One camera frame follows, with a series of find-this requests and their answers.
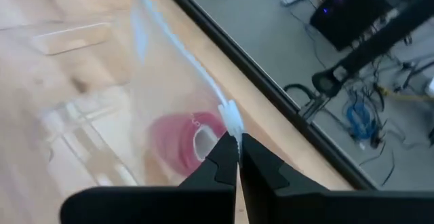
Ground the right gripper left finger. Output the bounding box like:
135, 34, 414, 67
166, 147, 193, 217
60, 131, 240, 224

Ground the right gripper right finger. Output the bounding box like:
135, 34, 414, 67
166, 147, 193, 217
239, 132, 434, 224

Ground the pink elastic bandage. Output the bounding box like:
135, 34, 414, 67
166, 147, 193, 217
148, 111, 227, 178

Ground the clear plastic zip bag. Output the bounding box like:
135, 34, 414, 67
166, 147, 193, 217
127, 0, 245, 185

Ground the clear plastic bin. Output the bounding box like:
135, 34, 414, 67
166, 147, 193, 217
0, 13, 145, 188

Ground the black floor stand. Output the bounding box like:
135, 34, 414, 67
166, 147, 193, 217
311, 0, 434, 98

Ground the black computer tower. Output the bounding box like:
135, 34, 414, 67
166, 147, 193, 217
309, 0, 395, 52

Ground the blue cable bundle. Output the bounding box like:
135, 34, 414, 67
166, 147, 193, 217
344, 99, 380, 141

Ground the black cable coil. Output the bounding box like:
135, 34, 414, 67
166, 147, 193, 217
283, 82, 327, 117

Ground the yellow cable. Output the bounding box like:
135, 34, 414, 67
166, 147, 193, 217
375, 83, 434, 103

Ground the black metal table frame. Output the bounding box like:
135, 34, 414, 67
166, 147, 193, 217
154, 0, 378, 191

